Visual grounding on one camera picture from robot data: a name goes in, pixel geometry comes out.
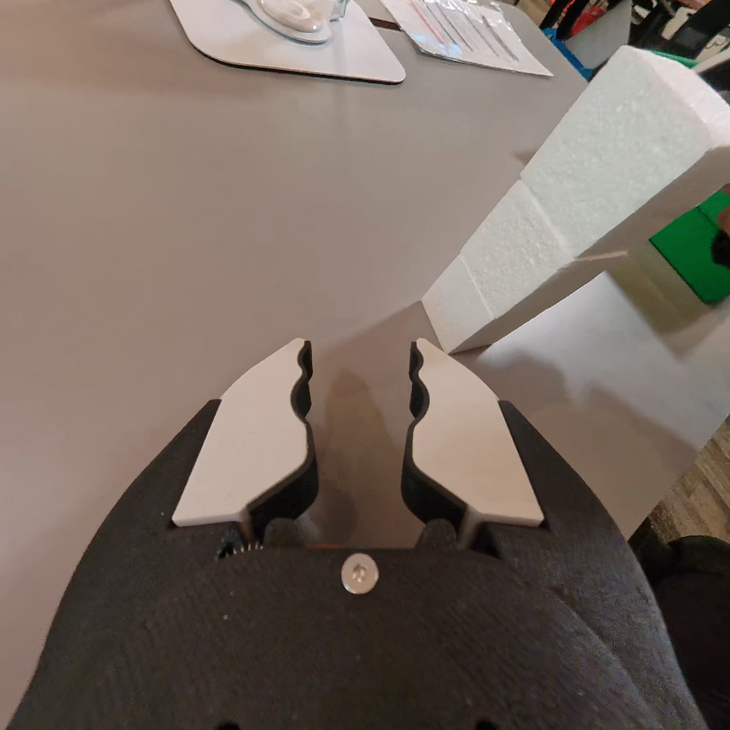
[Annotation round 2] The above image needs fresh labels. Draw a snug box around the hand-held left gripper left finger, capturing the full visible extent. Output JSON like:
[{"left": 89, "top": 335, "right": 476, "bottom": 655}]
[{"left": 171, "top": 338, "right": 318, "bottom": 543}]

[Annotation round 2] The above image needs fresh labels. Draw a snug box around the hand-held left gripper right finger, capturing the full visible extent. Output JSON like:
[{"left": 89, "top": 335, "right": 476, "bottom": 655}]
[{"left": 401, "top": 338, "right": 545, "bottom": 549}]

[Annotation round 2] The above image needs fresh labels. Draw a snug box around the small white foam block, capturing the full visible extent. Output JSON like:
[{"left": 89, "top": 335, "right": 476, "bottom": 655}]
[{"left": 421, "top": 255, "right": 514, "bottom": 355}]

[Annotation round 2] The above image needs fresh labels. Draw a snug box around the medium white foam block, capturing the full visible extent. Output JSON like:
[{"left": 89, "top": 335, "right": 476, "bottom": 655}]
[{"left": 461, "top": 178, "right": 631, "bottom": 337}]

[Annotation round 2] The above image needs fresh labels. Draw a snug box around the large white foam block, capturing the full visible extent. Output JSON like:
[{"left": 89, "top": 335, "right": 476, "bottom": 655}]
[{"left": 520, "top": 46, "right": 730, "bottom": 260}]

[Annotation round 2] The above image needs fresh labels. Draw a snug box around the grey desk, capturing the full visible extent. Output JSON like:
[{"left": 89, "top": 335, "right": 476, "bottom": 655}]
[{"left": 0, "top": 0, "right": 730, "bottom": 728}]

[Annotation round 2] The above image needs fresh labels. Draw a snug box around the person's black trouser leg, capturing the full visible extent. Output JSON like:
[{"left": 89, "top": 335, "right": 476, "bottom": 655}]
[{"left": 630, "top": 519, "right": 730, "bottom": 730}]

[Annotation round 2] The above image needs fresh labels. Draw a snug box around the green plastic bin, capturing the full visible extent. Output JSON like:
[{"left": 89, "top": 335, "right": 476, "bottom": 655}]
[{"left": 649, "top": 191, "right": 730, "bottom": 304}]

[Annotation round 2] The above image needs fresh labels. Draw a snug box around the blue plastic crate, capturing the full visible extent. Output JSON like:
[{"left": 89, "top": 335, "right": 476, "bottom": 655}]
[{"left": 547, "top": 29, "right": 594, "bottom": 83}]

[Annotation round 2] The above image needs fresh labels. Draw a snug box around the laminated paper sheet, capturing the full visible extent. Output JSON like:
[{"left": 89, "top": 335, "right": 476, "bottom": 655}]
[{"left": 379, "top": 0, "right": 554, "bottom": 76}]

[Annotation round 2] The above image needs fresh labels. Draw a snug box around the white leaning board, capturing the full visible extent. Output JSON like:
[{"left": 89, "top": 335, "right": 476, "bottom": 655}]
[{"left": 570, "top": 11, "right": 634, "bottom": 70}]

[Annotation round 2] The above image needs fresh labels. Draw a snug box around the white metal stand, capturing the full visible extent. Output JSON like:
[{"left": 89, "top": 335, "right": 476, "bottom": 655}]
[{"left": 231, "top": 0, "right": 349, "bottom": 45}]

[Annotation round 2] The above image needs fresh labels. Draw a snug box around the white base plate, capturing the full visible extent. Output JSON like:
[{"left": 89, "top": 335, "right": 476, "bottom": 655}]
[{"left": 169, "top": 0, "right": 406, "bottom": 85}]

